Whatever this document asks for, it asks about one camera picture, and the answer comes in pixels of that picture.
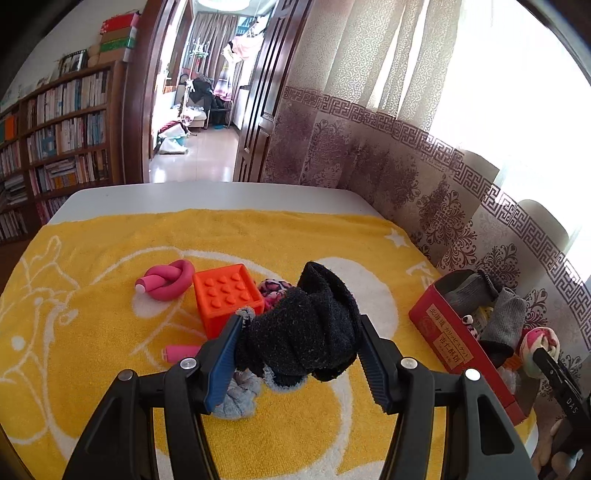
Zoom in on person's right hand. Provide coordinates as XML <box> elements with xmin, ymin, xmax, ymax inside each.
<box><xmin>530</xmin><ymin>415</ymin><xmax>573</xmax><ymax>477</ymax></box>

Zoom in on dark grey sock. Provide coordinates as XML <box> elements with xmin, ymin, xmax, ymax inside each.
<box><xmin>444</xmin><ymin>271</ymin><xmax>505</xmax><ymax>311</ymax></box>

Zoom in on grey blue sock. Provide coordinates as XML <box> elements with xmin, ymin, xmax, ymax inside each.
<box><xmin>216</xmin><ymin>308</ymin><xmax>260</xmax><ymax>420</ymax></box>

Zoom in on grey knitted sock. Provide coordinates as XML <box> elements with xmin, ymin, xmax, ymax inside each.
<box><xmin>479</xmin><ymin>288</ymin><xmax>528</xmax><ymax>366</ymax></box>

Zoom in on photo frame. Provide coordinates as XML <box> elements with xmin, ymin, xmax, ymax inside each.
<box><xmin>58</xmin><ymin>49</ymin><xmax>89</xmax><ymax>75</ymax></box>

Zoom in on pink white sock ball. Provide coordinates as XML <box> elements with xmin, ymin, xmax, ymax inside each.
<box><xmin>517</xmin><ymin>326</ymin><xmax>561</xmax><ymax>380</ymax></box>

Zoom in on pink leopard sock ball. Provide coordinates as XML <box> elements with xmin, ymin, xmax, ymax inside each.
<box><xmin>257</xmin><ymin>278</ymin><xmax>297</xmax><ymax>311</ymax></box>

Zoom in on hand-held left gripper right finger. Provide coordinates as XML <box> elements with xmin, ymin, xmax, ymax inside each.
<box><xmin>358</xmin><ymin>315</ymin><xmax>539</xmax><ymax>480</ymax></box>

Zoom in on patterned beige purple curtain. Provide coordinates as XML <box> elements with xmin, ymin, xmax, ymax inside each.
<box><xmin>260</xmin><ymin>0</ymin><xmax>591</xmax><ymax>372</ymax></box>

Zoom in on tan cardboard box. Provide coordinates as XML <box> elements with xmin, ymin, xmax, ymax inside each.
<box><xmin>88</xmin><ymin>44</ymin><xmax>136</xmax><ymax>66</ymax></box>

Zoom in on pink foam knot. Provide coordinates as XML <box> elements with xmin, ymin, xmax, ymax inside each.
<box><xmin>136</xmin><ymin>259</ymin><xmax>195</xmax><ymax>302</ymax></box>

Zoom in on grey curtain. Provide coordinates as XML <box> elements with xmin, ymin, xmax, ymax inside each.
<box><xmin>191</xmin><ymin>11</ymin><xmax>242</xmax><ymax>85</ymax></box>

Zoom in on blue white bag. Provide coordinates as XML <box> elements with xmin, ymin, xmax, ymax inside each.
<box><xmin>156</xmin><ymin>122</ymin><xmax>191</xmax><ymax>156</ymax></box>

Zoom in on black fuzzy sock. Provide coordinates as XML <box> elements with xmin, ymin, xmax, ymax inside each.
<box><xmin>235</xmin><ymin>261</ymin><xmax>364</xmax><ymax>389</ymax></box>

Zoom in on chair with dark clothes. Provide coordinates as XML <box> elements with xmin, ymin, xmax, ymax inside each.
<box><xmin>184</xmin><ymin>75</ymin><xmax>232</xmax><ymax>128</ymax></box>

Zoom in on wooden bookshelf with books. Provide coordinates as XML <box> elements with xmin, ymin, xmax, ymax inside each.
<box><xmin>0</xmin><ymin>60</ymin><xmax>126</xmax><ymax>246</ymax></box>

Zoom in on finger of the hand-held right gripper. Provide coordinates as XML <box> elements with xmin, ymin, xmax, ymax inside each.
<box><xmin>532</xmin><ymin>347</ymin><xmax>591</xmax><ymax>409</ymax></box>

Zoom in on green cardboard box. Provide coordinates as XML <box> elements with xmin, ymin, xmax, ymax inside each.
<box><xmin>100</xmin><ymin>38</ymin><xmax>138</xmax><ymax>53</ymax></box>

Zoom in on small pink cylinder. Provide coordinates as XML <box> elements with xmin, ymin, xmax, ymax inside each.
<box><xmin>161</xmin><ymin>344</ymin><xmax>202</xmax><ymax>366</ymax></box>

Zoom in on yellow white towel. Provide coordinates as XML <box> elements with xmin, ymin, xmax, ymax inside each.
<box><xmin>0</xmin><ymin>209</ymin><xmax>539</xmax><ymax>480</ymax></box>

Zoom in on round ceiling lamp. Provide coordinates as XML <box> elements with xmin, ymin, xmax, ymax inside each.
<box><xmin>198</xmin><ymin>0</ymin><xmax>265</xmax><ymax>13</ymax></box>

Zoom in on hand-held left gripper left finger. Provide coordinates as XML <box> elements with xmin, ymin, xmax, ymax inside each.
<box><xmin>62</xmin><ymin>314</ymin><xmax>245</xmax><ymax>480</ymax></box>

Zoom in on orange silicone cube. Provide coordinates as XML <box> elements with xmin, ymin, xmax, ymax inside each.
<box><xmin>192</xmin><ymin>263</ymin><xmax>265</xmax><ymax>340</ymax></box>

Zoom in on hanging clothes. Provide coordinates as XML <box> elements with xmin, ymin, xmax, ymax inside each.
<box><xmin>221</xmin><ymin>27</ymin><xmax>265</xmax><ymax>101</ymax></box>

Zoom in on red cardboard box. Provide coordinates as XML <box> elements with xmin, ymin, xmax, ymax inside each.
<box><xmin>99</xmin><ymin>12</ymin><xmax>140</xmax><ymax>36</ymax></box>
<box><xmin>409</xmin><ymin>270</ymin><xmax>528</xmax><ymax>425</ymax></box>

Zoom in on dark wooden door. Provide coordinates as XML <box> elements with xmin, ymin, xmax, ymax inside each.
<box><xmin>232</xmin><ymin>0</ymin><xmax>315</xmax><ymax>184</ymax></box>

